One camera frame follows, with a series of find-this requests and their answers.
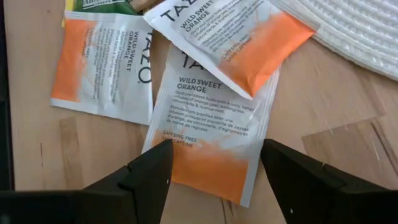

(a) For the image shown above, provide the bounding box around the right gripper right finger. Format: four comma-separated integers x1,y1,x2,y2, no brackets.
260,138,398,224

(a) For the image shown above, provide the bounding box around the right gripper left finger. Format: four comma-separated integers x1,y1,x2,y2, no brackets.
0,139,174,224

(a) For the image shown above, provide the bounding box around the white orange Tazo tea packet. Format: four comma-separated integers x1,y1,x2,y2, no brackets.
49,10,154,126
142,43,281,208
142,0,317,101

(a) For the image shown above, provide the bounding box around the white round woven placemat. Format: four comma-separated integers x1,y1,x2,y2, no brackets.
269,0,398,82

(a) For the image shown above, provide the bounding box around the black aluminium table frame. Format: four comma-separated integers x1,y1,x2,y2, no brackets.
0,0,15,191

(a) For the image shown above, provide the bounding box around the yellow green Ahmad tea packet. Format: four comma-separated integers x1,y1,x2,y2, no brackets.
63,0,141,16

